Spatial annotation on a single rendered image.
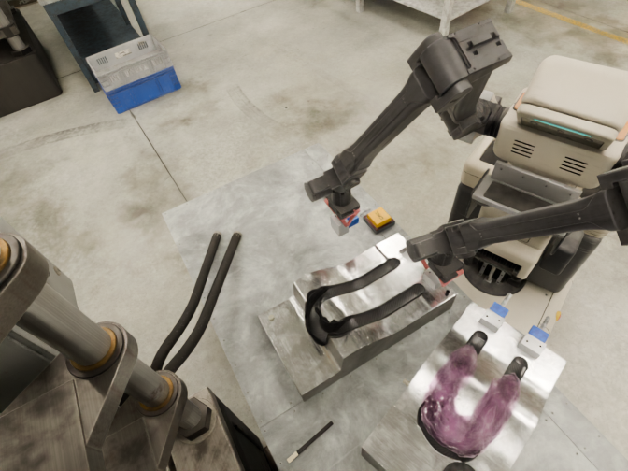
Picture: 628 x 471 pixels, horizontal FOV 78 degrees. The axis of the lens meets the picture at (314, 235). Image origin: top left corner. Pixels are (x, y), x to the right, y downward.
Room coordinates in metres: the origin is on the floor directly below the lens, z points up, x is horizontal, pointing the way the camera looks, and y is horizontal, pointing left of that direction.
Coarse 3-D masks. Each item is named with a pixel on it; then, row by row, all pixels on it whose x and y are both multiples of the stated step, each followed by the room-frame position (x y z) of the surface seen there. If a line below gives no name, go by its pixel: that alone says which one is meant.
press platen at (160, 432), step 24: (168, 384) 0.30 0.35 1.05; (120, 408) 0.27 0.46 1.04; (144, 408) 0.26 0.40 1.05; (168, 408) 0.25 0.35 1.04; (120, 432) 0.22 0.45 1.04; (144, 432) 0.21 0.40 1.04; (168, 432) 0.21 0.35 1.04; (120, 456) 0.17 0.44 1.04; (144, 456) 0.17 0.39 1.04; (168, 456) 0.17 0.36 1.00
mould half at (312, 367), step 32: (384, 256) 0.65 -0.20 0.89; (384, 288) 0.55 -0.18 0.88; (448, 288) 0.51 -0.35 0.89; (288, 320) 0.50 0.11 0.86; (384, 320) 0.45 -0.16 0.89; (416, 320) 0.44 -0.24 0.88; (288, 352) 0.41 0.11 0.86; (320, 352) 0.39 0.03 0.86; (352, 352) 0.35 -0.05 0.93; (320, 384) 0.31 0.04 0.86
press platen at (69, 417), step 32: (128, 352) 0.28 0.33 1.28; (32, 384) 0.24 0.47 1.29; (64, 384) 0.23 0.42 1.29; (96, 384) 0.23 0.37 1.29; (0, 416) 0.20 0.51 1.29; (32, 416) 0.19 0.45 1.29; (64, 416) 0.19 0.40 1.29; (96, 416) 0.18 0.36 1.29; (0, 448) 0.16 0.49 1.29; (32, 448) 0.15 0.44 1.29; (64, 448) 0.14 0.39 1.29; (96, 448) 0.14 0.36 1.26
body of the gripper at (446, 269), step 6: (432, 258) 0.54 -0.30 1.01; (438, 258) 0.53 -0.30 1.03; (444, 258) 0.52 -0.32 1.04; (450, 258) 0.52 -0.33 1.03; (456, 258) 0.54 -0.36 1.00; (438, 264) 0.52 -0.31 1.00; (444, 264) 0.52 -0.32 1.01; (450, 264) 0.52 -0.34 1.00; (456, 264) 0.52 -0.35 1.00; (462, 264) 0.52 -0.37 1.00; (438, 270) 0.51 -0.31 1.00; (444, 270) 0.51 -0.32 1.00; (450, 270) 0.50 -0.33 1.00; (456, 270) 0.50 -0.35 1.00; (444, 276) 0.49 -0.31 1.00
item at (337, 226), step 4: (364, 208) 0.80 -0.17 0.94; (368, 208) 0.80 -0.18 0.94; (360, 212) 0.79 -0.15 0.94; (364, 212) 0.79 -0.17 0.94; (332, 216) 0.77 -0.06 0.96; (336, 216) 0.77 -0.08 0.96; (356, 216) 0.77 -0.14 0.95; (332, 220) 0.76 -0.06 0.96; (336, 220) 0.76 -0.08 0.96; (348, 220) 0.76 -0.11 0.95; (352, 220) 0.76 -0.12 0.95; (356, 220) 0.76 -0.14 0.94; (332, 224) 0.77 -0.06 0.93; (336, 224) 0.74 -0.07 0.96; (340, 224) 0.74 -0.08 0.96; (352, 224) 0.76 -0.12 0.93; (336, 228) 0.74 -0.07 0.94; (340, 228) 0.73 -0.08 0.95; (344, 228) 0.74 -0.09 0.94; (348, 228) 0.74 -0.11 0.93; (336, 232) 0.74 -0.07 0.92; (340, 232) 0.73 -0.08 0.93; (344, 232) 0.74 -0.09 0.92; (348, 232) 0.74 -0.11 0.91
